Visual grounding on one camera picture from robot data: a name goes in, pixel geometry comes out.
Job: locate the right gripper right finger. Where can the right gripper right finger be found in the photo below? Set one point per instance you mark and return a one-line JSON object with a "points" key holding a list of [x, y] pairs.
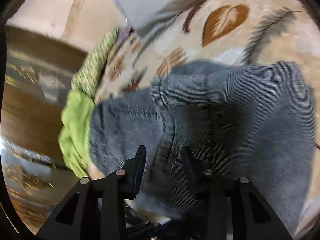
{"points": [[228, 203]]}

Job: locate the brown wooden cabinet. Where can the brown wooden cabinet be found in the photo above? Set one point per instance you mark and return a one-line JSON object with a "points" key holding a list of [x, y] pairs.
{"points": [[36, 83]]}

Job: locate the cream leaf-pattern blanket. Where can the cream leaf-pattern blanket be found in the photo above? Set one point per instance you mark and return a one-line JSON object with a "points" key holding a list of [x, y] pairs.
{"points": [[226, 31]]}

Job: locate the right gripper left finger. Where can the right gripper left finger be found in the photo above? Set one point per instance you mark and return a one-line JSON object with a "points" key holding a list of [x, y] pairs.
{"points": [[94, 209]]}

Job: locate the lime green cloth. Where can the lime green cloth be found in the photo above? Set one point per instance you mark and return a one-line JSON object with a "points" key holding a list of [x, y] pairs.
{"points": [[74, 136]]}

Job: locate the blue denim pants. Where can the blue denim pants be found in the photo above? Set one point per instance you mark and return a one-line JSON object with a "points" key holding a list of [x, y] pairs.
{"points": [[244, 121]]}

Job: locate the green patterned quilt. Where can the green patterned quilt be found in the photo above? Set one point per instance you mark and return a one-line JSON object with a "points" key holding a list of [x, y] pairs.
{"points": [[87, 78]]}

